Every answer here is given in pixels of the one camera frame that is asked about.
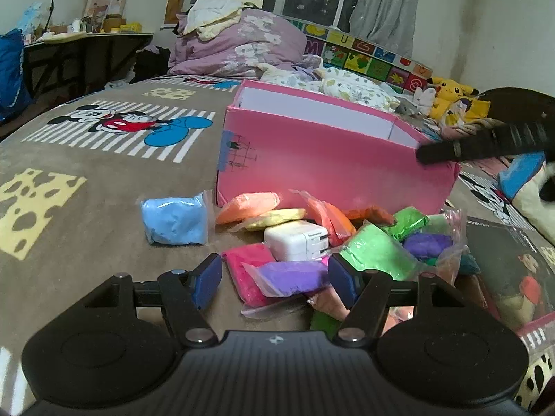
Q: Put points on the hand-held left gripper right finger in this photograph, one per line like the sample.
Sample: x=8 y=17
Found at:
x=342 y=281

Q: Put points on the purple floral duvet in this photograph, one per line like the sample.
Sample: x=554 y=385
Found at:
x=243 y=47

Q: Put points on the cream and blue cushion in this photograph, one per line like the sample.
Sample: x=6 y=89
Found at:
x=527 y=182

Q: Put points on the yellow plush toy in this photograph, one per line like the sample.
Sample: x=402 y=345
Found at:
x=459 y=104

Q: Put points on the white floral pillow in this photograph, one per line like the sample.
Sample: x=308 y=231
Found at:
x=355 y=89

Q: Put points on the blue clay bag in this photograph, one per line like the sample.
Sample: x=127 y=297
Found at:
x=175 y=221

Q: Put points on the black phone stand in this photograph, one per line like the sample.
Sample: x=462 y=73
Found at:
x=52 y=0

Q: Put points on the dark desk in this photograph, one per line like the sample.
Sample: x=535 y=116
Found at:
x=86 y=47

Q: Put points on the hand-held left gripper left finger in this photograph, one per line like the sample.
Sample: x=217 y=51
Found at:
x=207 y=281

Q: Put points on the cream yellow blanket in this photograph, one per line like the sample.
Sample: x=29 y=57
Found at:
x=217 y=11

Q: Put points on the white rabbit plush toy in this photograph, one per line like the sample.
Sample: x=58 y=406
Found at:
x=422 y=100

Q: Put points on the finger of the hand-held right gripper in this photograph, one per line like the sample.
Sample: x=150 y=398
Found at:
x=468 y=148

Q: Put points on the dark clothing heap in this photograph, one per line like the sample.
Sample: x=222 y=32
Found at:
x=151 y=63

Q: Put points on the white power adapter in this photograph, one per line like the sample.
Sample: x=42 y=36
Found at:
x=288 y=240

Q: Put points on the pink cardboard box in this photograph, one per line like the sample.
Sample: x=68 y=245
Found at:
x=329 y=164

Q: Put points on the dark picture book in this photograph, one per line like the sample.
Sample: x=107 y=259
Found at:
x=507 y=277

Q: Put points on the grey curtain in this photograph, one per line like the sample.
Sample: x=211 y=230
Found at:
x=383 y=4

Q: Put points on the framed picture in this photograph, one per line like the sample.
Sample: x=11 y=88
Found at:
x=106 y=8

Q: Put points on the pale patterned cloth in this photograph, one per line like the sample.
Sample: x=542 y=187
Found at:
x=286 y=73

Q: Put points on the pile of coloured clay packets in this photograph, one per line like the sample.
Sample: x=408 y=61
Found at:
x=377 y=247

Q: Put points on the yellow box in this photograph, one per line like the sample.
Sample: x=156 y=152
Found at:
x=125 y=27

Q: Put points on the dark curved wooden furniture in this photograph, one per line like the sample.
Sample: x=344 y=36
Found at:
x=520 y=104

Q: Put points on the colourful alphabet foam panel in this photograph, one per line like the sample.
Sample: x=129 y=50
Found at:
x=368 y=58

